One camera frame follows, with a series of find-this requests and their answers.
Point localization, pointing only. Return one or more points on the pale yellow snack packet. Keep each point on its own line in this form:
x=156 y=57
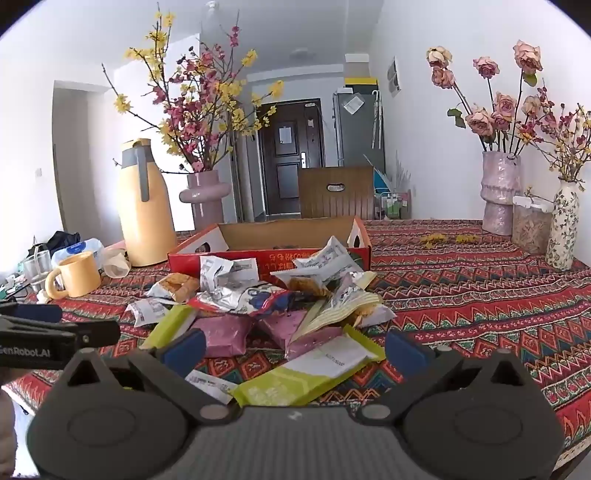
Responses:
x=332 y=318

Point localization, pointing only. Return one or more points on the pink and yellow blossom branches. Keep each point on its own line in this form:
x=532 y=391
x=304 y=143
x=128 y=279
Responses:
x=208 y=83

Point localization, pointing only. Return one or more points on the brown wooden chair back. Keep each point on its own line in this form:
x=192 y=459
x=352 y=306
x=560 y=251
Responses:
x=323 y=203

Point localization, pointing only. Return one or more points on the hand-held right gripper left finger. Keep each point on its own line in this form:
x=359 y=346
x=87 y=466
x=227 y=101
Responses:
x=184 y=347

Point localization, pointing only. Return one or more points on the dark entrance door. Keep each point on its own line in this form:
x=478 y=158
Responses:
x=288 y=180

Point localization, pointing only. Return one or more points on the small storage rack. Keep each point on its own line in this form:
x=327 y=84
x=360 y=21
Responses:
x=392 y=205

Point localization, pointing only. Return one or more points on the thin blossom twigs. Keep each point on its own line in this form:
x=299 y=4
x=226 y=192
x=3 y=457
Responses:
x=570 y=152

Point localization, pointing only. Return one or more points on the dark bag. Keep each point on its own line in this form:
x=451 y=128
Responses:
x=62 y=240

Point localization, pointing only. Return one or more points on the pink snack packet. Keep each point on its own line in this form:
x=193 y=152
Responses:
x=309 y=345
x=224 y=337
x=281 y=325

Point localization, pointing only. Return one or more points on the cookie picture snack wrapper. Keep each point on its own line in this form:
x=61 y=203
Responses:
x=174 y=286

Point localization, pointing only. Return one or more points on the yellow black box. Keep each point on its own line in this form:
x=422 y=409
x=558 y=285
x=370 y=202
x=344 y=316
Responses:
x=361 y=83

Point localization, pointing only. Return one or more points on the yellow ceramic mug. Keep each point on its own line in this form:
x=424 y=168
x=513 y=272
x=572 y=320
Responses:
x=81 y=277

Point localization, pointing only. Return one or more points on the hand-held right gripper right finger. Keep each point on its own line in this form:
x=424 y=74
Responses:
x=406 y=351

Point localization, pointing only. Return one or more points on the smooth pink vase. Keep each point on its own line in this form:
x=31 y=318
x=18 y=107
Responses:
x=205 y=207

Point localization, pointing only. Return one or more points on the crumpled white tissue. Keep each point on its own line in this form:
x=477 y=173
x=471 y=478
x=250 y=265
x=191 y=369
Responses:
x=42 y=297

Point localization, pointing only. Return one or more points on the dried pink roses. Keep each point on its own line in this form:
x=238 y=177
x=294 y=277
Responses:
x=482 y=121

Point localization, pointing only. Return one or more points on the grey refrigerator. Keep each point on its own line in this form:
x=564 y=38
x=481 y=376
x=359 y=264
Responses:
x=360 y=136

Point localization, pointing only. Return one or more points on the textured pink vase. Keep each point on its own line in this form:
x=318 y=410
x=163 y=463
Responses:
x=501 y=198

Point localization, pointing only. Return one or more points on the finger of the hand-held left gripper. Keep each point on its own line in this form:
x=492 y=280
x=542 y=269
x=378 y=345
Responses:
x=92 y=332
x=32 y=312

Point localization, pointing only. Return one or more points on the paper note on refrigerator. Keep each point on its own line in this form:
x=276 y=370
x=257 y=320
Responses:
x=354 y=105

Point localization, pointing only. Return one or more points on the paper sheet on door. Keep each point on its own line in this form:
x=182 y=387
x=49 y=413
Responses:
x=284 y=133

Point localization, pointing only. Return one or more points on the pile of white snack packets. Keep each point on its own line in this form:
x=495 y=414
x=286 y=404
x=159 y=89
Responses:
x=332 y=258

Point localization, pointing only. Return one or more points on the red silver snack bag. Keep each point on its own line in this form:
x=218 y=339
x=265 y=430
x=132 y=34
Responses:
x=240 y=299

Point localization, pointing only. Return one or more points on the lime green snack packet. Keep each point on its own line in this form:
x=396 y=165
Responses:
x=173 y=325

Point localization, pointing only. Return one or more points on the lime green packet white label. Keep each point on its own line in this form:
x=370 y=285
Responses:
x=277 y=390

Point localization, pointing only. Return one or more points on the clear container white lid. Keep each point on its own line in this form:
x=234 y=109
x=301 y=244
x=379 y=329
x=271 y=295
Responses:
x=531 y=228

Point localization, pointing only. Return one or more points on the wet wipes pack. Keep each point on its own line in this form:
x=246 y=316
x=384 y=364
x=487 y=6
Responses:
x=76 y=249

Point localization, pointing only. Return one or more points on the floral print vase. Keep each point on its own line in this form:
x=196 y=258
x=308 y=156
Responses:
x=562 y=226

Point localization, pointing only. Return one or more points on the fallen yellow petals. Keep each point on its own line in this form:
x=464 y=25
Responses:
x=434 y=238

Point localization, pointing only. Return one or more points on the white umbrella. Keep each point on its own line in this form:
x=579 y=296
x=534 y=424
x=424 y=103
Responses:
x=377 y=120

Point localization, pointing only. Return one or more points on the red cardboard box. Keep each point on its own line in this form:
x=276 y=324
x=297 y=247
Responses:
x=258 y=235

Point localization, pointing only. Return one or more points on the clear drinking glass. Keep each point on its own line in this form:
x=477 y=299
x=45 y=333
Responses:
x=34 y=270

